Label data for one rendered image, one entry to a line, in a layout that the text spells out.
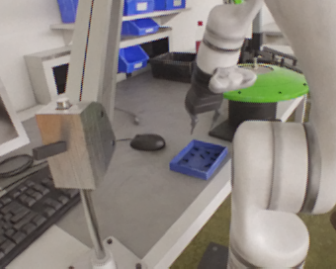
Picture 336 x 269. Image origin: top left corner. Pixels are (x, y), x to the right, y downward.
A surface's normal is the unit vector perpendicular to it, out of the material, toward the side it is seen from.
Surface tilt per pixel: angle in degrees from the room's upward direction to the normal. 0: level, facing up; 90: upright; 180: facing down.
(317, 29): 106
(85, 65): 52
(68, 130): 90
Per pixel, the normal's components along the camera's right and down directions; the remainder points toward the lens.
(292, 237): 0.19, -0.77
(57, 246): -0.07, -0.90
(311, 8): -0.54, 0.60
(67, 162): -0.15, 0.43
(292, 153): -0.22, -0.37
